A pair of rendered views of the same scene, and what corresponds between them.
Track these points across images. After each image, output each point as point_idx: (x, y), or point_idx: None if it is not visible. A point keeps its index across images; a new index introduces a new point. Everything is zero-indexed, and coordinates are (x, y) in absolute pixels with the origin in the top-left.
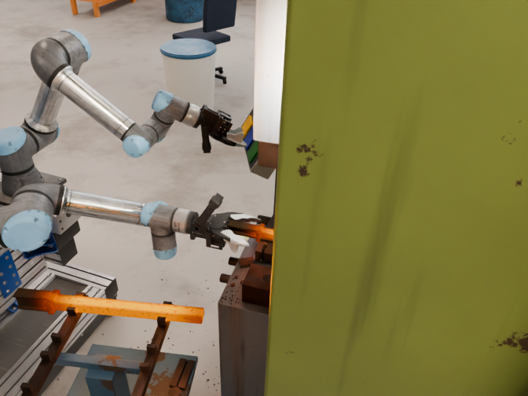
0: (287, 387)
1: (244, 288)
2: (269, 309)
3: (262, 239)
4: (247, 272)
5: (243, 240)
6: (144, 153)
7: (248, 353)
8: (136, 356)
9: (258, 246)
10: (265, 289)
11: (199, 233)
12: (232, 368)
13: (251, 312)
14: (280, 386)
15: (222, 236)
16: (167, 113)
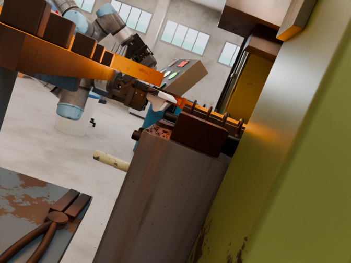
0: (344, 138)
1: (180, 119)
2: (200, 151)
3: (187, 104)
4: (166, 130)
5: (171, 96)
6: (80, 31)
7: (151, 218)
8: (2, 173)
9: (184, 106)
10: (206, 122)
11: (119, 92)
12: (118, 243)
13: (183, 147)
14: (331, 136)
15: (151, 87)
16: (108, 20)
